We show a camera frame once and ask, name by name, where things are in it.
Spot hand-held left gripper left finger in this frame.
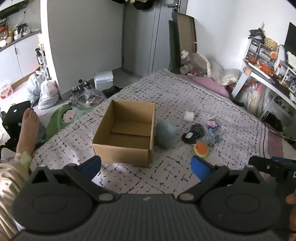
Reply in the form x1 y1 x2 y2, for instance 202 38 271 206
30 156 121 204

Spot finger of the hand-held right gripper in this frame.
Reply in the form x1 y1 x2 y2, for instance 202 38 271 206
248 156 289 178

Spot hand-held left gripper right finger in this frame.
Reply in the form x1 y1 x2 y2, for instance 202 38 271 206
177 156 266 204

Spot orange slice soft toy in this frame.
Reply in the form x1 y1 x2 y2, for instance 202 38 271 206
194 142 208 159

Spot brown cardboard box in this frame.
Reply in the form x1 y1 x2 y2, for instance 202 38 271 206
92 99 156 168

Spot black plush toy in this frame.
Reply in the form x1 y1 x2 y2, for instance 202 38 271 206
181 123 206 145

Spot blue tissue packet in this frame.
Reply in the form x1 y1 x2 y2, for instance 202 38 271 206
207 119 220 130

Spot grey plush toy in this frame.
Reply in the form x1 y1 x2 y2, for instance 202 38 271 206
155 121 179 149

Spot white soft packet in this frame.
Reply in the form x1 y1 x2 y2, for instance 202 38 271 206
184 110 197 122

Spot person's right hand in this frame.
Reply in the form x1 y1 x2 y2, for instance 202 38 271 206
285 192 296 233

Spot pink bedsheet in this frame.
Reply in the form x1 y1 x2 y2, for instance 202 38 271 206
261 128 293 161

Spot green cartoon cushion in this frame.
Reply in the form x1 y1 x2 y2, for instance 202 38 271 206
45 104 93 140

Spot clear plastic bag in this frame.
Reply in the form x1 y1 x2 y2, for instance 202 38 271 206
73 89 107 109

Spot person's bare foot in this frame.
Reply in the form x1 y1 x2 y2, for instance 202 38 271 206
16 108 40 158

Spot grey printed blanket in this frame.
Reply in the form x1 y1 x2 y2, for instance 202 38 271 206
30 68 273 195

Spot person's patterned trouser leg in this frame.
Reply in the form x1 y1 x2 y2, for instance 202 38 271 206
0 150 33 241

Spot white plastic bag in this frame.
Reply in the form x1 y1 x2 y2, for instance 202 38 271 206
37 79 60 110

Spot pink pillow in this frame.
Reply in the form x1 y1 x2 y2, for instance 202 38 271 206
178 74 232 98

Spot white storage box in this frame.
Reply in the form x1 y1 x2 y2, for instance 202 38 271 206
94 71 114 90

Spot white desk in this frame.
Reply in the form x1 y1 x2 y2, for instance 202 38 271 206
231 58 296 121

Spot black polka dot cloth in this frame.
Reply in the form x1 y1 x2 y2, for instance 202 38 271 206
2 100 32 149

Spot white stuffed bag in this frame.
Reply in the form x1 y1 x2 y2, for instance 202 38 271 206
218 68 241 87

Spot grey plastic bag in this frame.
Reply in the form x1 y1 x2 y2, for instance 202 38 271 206
26 71 48 103

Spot pile of crumpled plastic bags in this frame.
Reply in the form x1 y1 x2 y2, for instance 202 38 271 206
188 52 212 77

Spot clear plastic bottle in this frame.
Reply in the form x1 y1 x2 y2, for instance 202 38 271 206
181 50 193 66

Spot clear drawer organizer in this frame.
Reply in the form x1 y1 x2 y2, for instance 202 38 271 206
245 37 278 65

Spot wicker basket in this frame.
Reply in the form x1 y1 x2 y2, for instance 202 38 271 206
264 37 278 50

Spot black monitor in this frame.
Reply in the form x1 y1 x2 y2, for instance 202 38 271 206
284 22 296 57

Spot flat cardboard sheet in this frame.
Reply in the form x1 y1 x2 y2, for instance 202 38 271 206
176 12 197 68

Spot kitchen counter with clutter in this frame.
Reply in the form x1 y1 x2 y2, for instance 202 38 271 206
0 16 42 52

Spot hanging dark clothes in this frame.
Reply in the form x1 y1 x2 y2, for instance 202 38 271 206
110 0 155 10

